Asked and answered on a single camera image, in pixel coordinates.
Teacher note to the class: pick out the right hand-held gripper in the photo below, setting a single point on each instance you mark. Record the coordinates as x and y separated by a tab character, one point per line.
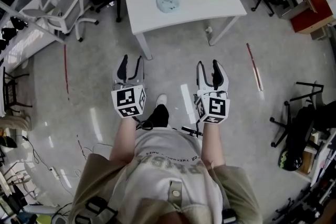
214	107

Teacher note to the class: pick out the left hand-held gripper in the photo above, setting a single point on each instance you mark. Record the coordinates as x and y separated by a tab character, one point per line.
127	99

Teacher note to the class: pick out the light blue patterned pouch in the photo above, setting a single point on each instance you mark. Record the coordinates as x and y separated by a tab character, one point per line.
167	1

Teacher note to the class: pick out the person's left forearm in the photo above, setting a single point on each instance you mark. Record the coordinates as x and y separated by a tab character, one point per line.
123	139

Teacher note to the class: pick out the person's right forearm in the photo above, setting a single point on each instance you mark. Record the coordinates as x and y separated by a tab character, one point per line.
212	144

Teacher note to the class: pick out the wooden stick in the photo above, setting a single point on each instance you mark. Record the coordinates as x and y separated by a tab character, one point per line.
254	68

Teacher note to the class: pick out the person's white shoe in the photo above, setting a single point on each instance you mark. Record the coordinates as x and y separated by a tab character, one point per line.
161	99

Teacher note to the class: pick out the person's black trouser leg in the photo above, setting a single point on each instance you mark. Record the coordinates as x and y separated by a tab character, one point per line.
160	116

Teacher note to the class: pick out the white table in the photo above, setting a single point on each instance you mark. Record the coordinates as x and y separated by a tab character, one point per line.
194	10

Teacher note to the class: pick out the white office chair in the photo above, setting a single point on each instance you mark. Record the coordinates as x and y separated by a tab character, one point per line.
63	14

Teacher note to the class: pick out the white desk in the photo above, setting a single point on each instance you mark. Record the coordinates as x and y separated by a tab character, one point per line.
31	39

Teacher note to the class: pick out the black office chair with headrest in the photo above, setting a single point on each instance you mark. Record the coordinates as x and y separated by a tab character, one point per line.
302	126

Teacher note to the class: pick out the person's beige shirt torso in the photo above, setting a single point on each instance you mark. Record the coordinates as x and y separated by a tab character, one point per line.
162	178

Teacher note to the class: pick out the black and green helmet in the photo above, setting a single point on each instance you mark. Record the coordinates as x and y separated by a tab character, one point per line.
290	161

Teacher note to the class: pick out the black folding stool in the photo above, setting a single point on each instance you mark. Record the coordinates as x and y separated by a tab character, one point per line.
11	91

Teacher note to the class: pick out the white power strip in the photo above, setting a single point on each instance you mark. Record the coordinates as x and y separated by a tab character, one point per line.
55	172

